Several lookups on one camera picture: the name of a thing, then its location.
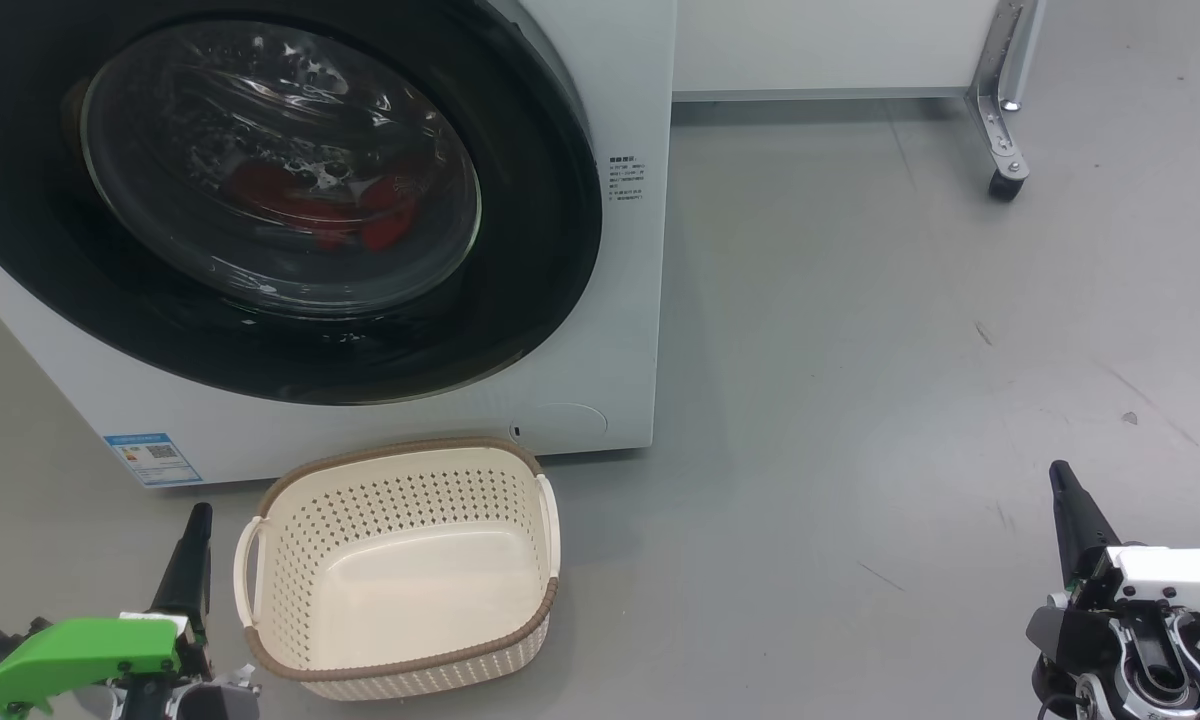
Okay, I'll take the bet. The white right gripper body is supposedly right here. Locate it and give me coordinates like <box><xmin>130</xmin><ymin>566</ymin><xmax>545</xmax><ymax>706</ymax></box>
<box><xmin>1025</xmin><ymin>545</ymin><xmax>1200</xmax><ymax>666</ymax></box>

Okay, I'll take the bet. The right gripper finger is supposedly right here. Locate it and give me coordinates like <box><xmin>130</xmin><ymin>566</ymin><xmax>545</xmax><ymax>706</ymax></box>
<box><xmin>1049</xmin><ymin>460</ymin><xmax>1121</xmax><ymax>593</ymax></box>

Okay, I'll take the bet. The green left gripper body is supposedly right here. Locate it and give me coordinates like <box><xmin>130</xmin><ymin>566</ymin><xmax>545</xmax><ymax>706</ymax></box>
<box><xmin>0</xmin><ymin>612</ymin><xmax>216</xmax><ymax>720</ymax></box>

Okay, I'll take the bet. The black-rimmed glass washer door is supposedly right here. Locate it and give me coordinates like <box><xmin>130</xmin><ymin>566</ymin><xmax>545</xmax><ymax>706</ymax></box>
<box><xmin>0</xmin><ymin>0</ymin><xmax>603</xmax><ymax>406</ymax></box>

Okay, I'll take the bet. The blue energy label sticker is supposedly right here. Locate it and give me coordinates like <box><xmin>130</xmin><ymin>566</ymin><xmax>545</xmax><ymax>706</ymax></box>
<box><xmin>103</xmin><ymin>432</ymin><xmax>203</xmax><ymax>488</ymax></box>

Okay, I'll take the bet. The white partition panel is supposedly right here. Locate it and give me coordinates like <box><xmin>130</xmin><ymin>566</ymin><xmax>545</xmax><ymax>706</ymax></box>
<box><xmin>673</xmin><ymin>0</ymin><xmax>1001</xmax><ymax>101</ymax></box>

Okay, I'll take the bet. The red basketball jersey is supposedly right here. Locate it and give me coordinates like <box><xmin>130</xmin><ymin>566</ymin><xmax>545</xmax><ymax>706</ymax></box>
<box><xmin>225</xmin><ymin>160</ymin><xmax>421</xmax><ymax>253</ymax></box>

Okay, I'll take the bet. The small printed text label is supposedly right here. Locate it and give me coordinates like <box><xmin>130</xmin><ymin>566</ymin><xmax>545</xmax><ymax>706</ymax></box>
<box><xmin>607</xmin><ymin>155</ymin><xmax>648</xmax><ymax>203</ymax></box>

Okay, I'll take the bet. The silver metal partition leg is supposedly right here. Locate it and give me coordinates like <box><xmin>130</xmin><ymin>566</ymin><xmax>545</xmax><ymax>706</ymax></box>
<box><xmin>965</xmin><ymin>0</ymin><xmax>1046</xmax><ymax>181</ymax></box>

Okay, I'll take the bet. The cream perforated laundry basket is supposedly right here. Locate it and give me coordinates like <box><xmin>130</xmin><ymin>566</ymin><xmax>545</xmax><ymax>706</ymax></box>
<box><xmin>233</xmin><ymin>437</ymin><xmax>562</xmax><ymax>701</ymax></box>

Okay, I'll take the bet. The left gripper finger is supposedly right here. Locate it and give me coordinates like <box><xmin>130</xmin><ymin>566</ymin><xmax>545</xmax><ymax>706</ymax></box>
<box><xmin>150</xmin><ymin>503</ymin><xmax>213</xmax><ymax>641</ymax></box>

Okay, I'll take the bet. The white front-load washing machine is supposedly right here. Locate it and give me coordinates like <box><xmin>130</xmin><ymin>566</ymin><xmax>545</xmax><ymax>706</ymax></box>
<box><xmin>0</xmin><ymin>0</ymin><xmax>678</xmax><ymax>488</ymax></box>

